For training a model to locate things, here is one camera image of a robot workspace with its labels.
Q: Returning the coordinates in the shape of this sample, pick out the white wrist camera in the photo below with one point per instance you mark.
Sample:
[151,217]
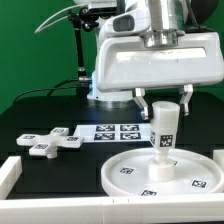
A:
[125,25]

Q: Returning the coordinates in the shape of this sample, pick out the white front fence rail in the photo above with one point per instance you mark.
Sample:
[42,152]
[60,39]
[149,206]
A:
[114,210]

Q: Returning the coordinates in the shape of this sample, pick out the white cross-shaped table base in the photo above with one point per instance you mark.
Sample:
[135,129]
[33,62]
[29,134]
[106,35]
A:
[47,145]

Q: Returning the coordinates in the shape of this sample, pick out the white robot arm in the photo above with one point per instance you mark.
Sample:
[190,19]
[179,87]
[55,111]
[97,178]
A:
[167,26]

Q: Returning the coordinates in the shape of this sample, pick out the white round table top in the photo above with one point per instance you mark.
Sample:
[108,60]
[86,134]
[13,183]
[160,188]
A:
[127,174]

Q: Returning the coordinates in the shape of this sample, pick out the white right fence block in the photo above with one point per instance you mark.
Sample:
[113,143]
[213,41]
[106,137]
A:
[218,157]

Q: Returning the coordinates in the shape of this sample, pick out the white fence block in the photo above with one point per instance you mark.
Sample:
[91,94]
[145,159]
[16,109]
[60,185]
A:
[218,157]
[10,171]

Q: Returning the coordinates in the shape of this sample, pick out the white left fence block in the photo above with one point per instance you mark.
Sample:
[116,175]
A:
[10,171]

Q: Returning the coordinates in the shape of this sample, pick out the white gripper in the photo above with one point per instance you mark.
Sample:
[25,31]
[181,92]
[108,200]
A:
[125,64]

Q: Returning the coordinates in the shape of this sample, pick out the white marker tag plate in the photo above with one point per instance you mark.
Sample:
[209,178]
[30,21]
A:
[113,132]

